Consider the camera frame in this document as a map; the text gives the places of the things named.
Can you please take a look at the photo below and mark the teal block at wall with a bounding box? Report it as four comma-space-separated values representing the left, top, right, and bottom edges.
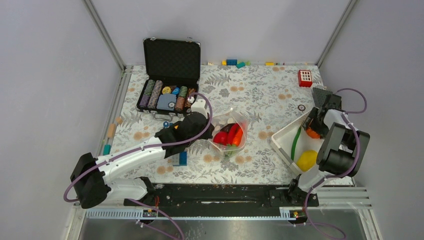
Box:
235, 62, 246, 69

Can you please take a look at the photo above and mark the red toy tomato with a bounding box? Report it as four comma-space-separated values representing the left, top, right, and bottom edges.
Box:
213, 131, 228, 146

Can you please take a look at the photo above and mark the clear dotted zip top bag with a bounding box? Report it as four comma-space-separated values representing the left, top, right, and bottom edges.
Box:
208, 108, 249, 159

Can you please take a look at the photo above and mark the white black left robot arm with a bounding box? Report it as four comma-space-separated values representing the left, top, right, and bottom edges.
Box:
63, 94, 213, 209

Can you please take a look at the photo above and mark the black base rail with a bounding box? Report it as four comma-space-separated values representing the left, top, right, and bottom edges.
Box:
140, 183, 306, 218

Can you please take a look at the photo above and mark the orange toy carrot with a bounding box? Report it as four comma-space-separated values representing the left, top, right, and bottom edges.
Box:
231, 127, 244, 147

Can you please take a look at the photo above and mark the white plastic food basket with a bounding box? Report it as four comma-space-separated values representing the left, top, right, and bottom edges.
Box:
270, 110, 351, 176

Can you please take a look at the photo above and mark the wooden block left edge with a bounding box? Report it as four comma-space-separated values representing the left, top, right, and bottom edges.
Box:
106, 123, 117, 139

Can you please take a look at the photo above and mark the red toy chili pepper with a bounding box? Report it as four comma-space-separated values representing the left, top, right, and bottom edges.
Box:
227, 123, 240, 145

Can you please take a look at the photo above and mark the orange yellow toy block car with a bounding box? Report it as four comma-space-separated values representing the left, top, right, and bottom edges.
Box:
163, 121, 181, 130

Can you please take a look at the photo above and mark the black poker chip case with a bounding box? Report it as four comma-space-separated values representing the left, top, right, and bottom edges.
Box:
136, 37, 201, 117

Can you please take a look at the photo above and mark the green toy bean pod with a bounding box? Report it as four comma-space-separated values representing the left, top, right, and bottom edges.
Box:
290, 126, 302, 161

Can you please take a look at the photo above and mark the orange toy pumpkin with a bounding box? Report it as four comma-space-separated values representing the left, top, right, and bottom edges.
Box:
305, 127, 321, 139

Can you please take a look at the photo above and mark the blue grey building block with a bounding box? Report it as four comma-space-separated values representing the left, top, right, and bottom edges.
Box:
171, 151, 188, 167

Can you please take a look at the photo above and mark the floral patterned table mat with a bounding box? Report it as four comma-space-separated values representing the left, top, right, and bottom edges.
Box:
122, 65, 314, 185

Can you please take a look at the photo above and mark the dark red toy food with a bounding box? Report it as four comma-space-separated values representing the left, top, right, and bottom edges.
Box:
220, 123, 235, 133

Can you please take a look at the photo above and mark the teal block left edge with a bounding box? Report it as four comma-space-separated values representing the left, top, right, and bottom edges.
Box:
102, 144, 111, 156

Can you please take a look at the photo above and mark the blue block at wall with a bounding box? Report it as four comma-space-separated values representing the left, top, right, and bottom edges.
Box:
225, 59, 238, 66

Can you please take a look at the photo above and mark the yellow toy lemon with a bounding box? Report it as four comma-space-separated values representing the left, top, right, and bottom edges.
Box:
296, 150, 318, 172

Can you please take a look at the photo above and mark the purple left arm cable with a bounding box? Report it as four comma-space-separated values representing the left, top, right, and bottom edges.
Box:
62, 92, 214, 240

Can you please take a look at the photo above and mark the red white window block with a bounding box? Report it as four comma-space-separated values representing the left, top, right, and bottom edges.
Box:
297, 69, 313, 88

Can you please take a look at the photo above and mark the dark grey building baseplate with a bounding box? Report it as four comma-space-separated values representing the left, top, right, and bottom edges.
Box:
311, 87, 333, 108

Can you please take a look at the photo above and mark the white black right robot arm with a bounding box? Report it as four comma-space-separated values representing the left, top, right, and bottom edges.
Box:
284, 94, 371, 206

